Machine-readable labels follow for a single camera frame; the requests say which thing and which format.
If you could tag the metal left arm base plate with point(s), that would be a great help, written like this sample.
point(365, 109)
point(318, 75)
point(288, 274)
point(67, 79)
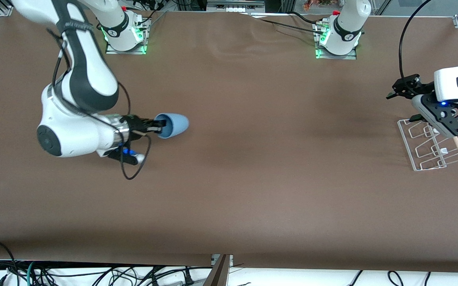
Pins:
point(350, 57)

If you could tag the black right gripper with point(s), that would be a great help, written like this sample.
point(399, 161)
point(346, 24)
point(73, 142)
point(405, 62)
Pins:
point(135, 124)

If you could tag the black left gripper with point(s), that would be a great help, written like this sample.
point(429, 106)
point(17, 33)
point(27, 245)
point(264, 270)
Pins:
point(419, 89)

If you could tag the white power strip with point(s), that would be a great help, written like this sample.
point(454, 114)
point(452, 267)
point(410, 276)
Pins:
point(235, 5)

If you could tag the blue plastic cup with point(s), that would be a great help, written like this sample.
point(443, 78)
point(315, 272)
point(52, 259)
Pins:
point(175, 124)

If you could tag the black power plug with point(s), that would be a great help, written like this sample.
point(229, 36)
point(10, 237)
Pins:
point(188, 278)

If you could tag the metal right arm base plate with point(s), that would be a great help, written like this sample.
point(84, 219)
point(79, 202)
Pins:
point(111, 50)

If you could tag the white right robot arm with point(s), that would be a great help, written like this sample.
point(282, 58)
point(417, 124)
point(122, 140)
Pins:
point(78, 131)

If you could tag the brown table cover sheet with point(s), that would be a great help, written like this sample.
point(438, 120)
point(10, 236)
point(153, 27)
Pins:
point(229, 178)

